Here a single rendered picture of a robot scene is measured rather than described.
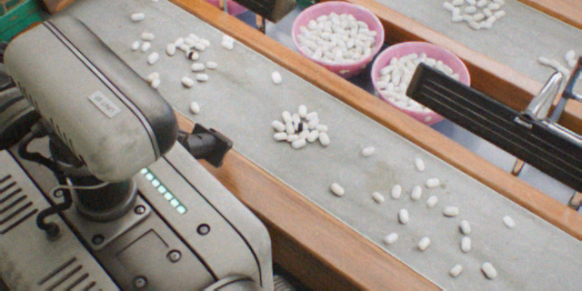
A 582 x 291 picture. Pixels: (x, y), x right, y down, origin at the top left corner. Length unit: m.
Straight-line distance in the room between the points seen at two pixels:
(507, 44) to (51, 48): 1.56
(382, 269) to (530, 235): 0.37
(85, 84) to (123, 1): 1.53
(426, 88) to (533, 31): 0.78
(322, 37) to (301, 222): 0.65
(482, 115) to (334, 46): 0.70
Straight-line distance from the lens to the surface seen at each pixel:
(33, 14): 2.10
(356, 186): 1.60
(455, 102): 1.35
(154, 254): 0.71
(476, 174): 1.65
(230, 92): 1.80
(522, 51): 2.01
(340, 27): 1.98
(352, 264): 1.47
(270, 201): 1.55
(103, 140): 0.56
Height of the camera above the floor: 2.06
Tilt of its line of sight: 51 degrees down
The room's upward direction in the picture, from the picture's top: 1 degrees counter-clockwise
